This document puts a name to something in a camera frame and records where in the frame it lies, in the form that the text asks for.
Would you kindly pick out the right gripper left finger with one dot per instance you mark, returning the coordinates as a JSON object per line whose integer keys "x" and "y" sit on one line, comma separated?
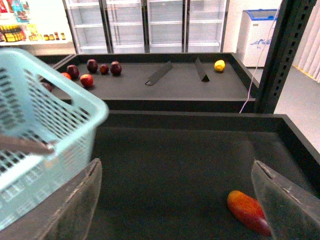
{"x": 66, "y": 214}

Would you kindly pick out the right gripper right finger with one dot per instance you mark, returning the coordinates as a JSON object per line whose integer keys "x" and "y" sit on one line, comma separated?
{"x": 291, "y": 212}

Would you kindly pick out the light blue plastic basket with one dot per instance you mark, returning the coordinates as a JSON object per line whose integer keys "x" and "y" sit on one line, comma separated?
{"x": 67, "y": 118}

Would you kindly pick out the dark apple behind basket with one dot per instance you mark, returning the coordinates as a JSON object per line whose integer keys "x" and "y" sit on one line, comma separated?
{"x": 47, "y": 86}

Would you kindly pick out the dark purple apple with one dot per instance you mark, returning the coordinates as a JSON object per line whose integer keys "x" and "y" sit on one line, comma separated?
{"x": 73, "y": 71}

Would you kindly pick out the small dark red apple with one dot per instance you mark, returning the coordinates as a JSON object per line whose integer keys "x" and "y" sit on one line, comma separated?
{"x": 104, "y": 69}

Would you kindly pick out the dark red apple right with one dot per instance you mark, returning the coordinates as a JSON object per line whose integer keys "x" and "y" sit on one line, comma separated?
{"x": 115, "y": 68}

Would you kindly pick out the orange red mango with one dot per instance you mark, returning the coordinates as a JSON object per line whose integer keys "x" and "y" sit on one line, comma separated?
{"x": 248, "y": 211}

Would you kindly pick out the black lower display tray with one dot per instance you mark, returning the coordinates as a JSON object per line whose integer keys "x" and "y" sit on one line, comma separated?
{"x": 167, "y": 175}

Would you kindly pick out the black display tray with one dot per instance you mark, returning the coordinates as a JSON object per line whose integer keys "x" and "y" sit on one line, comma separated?
{"x": 231, "y": 91}
{"x": 167, "y": 175}

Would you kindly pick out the orange fruit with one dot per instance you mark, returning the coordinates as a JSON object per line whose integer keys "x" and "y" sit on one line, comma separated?
{"x": 65, "y": 74}

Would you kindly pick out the black upper display tray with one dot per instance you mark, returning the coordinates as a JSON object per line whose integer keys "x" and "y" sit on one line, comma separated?
{"x": 231, "y": 91}

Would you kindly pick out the yellow lemon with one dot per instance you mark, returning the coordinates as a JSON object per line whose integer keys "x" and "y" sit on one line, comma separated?
{"x": 219, "y": 66}

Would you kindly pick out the black shelf divider right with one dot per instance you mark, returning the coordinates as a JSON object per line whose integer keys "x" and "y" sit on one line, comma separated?
{"x": 201, "y": 71}

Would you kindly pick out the black shelf divider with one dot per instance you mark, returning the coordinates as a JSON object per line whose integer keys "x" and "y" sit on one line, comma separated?
{"x": 201, "y": 71}
{"x": 158, "y": 74}

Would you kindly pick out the black shelf divider left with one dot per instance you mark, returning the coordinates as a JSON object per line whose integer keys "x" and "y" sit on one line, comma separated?
{"x": 158, "y": 74}

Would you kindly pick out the shelf with bottles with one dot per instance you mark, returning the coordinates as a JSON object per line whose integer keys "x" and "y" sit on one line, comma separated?
{"x": 40, "y": 27}

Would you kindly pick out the glass door refrigerator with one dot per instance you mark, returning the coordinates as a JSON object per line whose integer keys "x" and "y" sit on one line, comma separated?
{"x": 147, "y": 26}

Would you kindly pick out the white chest freezer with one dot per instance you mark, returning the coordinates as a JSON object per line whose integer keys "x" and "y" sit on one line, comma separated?
{"x": 255, "y": 35}

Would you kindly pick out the black perforated rack post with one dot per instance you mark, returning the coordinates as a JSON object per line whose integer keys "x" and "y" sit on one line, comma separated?
{"x": 292, "y": 20}

